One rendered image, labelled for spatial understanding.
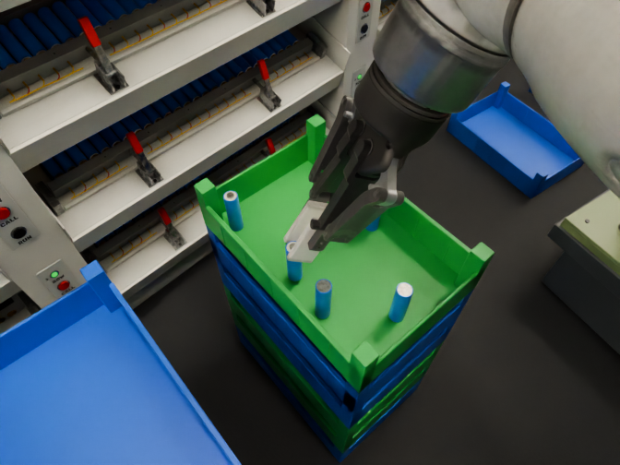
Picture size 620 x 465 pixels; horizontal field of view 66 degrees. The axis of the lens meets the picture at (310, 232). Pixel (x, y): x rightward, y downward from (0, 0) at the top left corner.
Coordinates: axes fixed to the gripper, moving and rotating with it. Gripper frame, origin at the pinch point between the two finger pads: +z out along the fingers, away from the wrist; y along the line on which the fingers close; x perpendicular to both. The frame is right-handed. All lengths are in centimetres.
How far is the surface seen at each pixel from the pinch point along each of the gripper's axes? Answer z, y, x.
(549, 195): 17, 35, -82
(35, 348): 22.1, -3.5, 25.3
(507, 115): 16, 64, -84
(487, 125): 19, 61, -77
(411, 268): 3.2, -1.3, -15.5
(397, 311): 2.3, -7.9, -10.4
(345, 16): -1, 52, -18
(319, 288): 2.7, -5.3, -1.3
